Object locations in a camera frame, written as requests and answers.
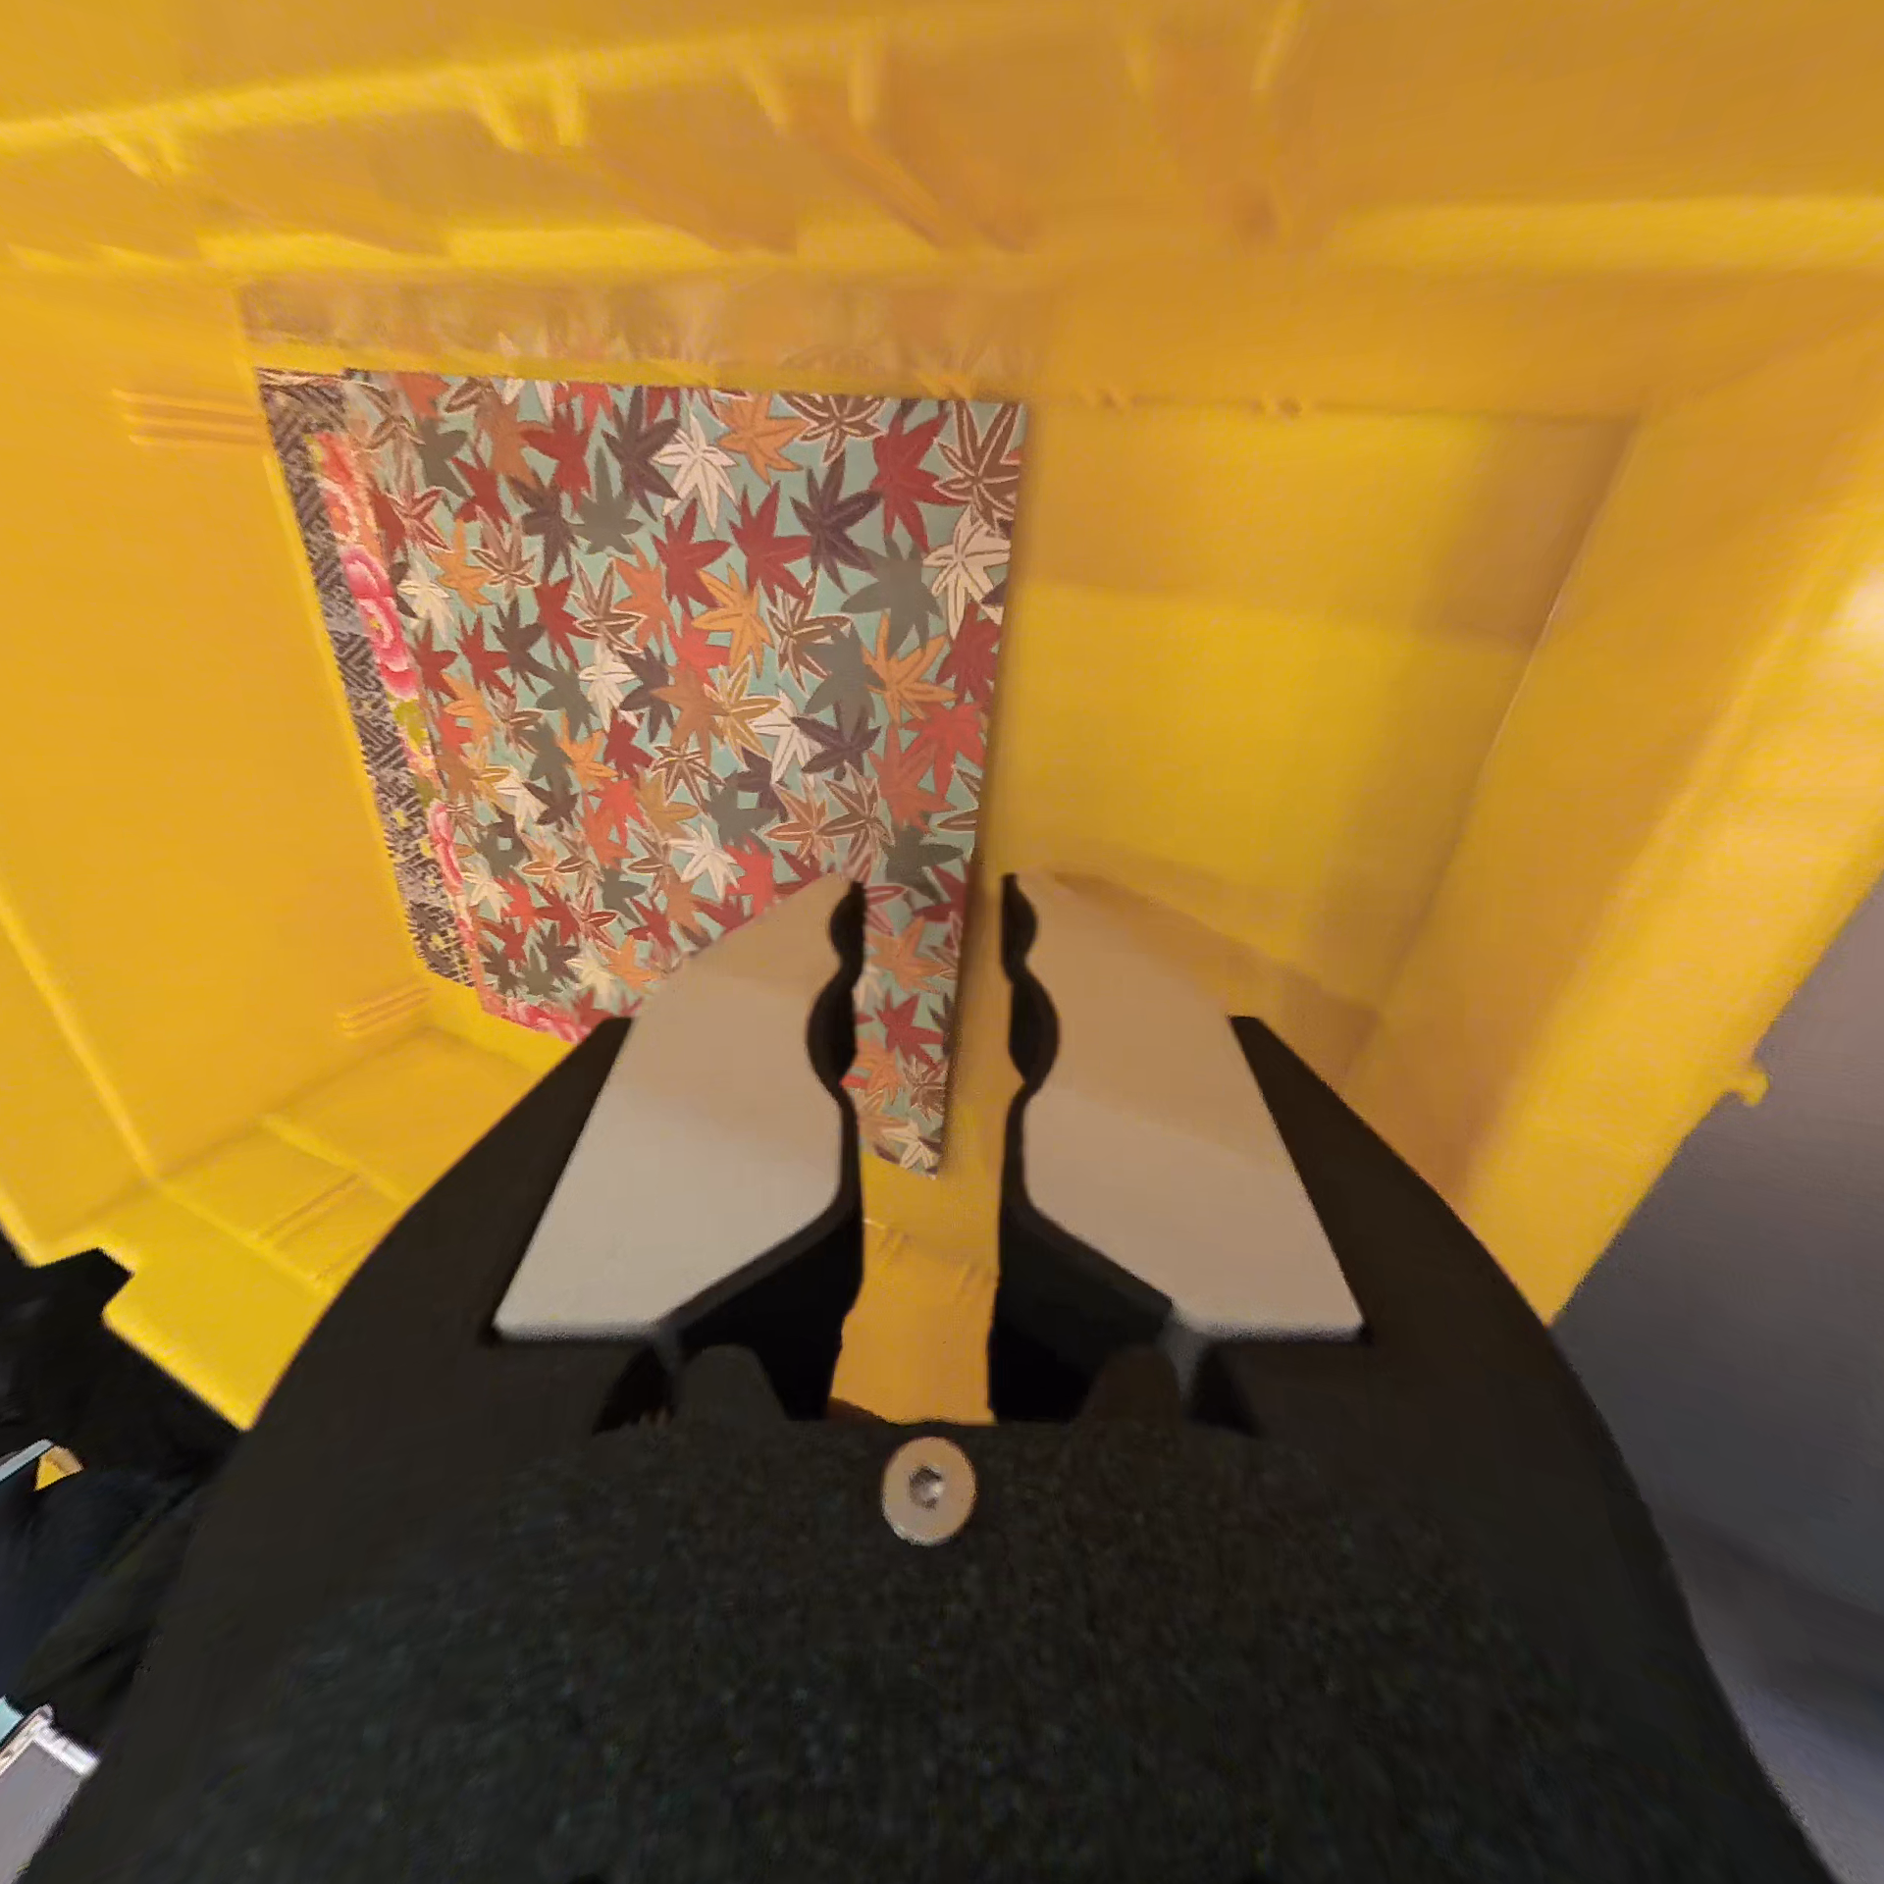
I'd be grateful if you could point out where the silver metal object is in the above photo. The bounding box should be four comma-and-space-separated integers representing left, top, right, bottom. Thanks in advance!
0, 1705, 100, 1862

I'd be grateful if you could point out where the dark cloth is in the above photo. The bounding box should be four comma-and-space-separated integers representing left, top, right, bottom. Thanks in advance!
0, 1229, 260, 1746

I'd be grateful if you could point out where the leaf-patterned paper sheet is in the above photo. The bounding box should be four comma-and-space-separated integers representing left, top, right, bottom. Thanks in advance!
334, 369, 1029, 1179

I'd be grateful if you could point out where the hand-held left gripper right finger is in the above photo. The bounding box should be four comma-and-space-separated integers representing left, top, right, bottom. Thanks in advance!
989, 869, 1366, 1421

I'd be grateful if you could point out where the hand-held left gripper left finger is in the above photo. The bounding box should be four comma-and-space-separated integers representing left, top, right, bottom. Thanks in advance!
494, 876, 870, 1421

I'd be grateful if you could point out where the pink floral paper sheet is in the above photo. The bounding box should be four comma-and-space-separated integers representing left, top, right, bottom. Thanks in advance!
301, 417, 494, 1024

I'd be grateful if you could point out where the black patterned paper sheet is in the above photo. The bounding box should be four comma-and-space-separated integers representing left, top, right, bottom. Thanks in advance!
258, 369, 460, 976

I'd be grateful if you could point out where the yellow plastic bin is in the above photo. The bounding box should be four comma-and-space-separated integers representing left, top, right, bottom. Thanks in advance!
0, 0, 1884, 1428

